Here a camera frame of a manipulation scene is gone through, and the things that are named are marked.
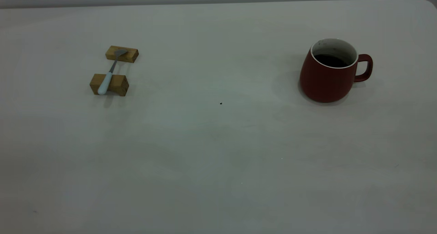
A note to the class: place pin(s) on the red ceramic mug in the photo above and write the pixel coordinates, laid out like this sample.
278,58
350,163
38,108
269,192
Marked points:
324,83

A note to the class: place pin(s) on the arched wooden block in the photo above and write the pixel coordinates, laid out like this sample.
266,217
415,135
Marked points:
119,84

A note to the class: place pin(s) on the flat rectangular wooden block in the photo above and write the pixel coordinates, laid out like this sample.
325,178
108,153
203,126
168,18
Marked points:
131,54

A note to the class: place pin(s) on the dark coffee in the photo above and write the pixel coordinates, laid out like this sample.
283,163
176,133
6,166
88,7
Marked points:
330,60

